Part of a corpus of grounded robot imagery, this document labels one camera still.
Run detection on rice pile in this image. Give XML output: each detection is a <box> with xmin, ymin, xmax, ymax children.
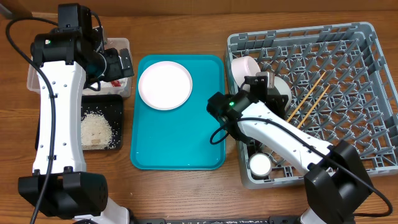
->
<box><xmin>81</xmin><ymin>112</ymin><xmax>118</xmax><ymax>150</ymax></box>

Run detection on black tray bin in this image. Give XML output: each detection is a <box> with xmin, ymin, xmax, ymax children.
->
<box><xmin>34</xmin><ymin>94</ymin><xmax>124</xmax><ymax>151</ymax></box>

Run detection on large pink plate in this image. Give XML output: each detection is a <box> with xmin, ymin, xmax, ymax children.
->
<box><xmin>138</xmin><ymin>61</ymin><xmax>193</xmax><ymax>111</ymax></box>

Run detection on clear plastic bin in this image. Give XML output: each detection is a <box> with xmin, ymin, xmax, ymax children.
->
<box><xmin>27</xmin><ymin>38</ymin><xmax>132</xmax><ymax>98</ymax></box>

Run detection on teal serving tray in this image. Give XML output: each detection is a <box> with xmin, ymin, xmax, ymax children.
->
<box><xmin>130</xmin><ymin>55</ymin><xmax>226</xmax><ymax>170</ymax></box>

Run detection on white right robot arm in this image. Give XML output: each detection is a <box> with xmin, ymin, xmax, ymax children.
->
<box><xmin>206</xmin><ymin>76</ymin><xmax>375</xmax><ymax>223</ymax></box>

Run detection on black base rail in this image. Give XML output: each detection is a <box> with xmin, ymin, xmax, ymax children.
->
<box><xmin>131</xmin><ymin>215</ymin><xmax>299</xmax><ymax>224</ymax></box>

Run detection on grey bowl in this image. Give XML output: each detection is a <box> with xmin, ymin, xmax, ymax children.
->
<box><xmin>274</xmin><ymin>77</ymin><xmax>292</xmax><ymax>111</ymax></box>

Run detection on wooden chopstick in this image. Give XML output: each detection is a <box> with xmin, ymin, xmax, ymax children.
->
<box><xmin>296</xmin><ymin>84</ymin><xmax>331</xmax><ymax>129</ymax></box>
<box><xmin>286</xmin><ymin>71</ymin><xmax>326</xmax><ymax>122</ymax></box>

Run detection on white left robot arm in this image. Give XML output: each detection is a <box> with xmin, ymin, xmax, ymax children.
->
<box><xmin>18</xmin><ymin>3</ymin><xmax>134</xmax><ymax>223</ymax></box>

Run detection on tissue with red wrapper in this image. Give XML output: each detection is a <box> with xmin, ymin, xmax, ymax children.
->
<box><xmin>83</xmin><ymin>78</ymin><xmax>131</xmax><ymax>95</ymax></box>

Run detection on white cup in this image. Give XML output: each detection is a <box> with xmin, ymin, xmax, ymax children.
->
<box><xmin>249</xmin><ymin>152</ymin><xmax>272</xmax><ymax>177</ymax></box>

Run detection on grey dishwasher rack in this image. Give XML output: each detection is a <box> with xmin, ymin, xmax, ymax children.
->
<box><xmin>226</xmin><ymin>22</ymin><xmax>397</xmax><ymax>176</ymax></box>

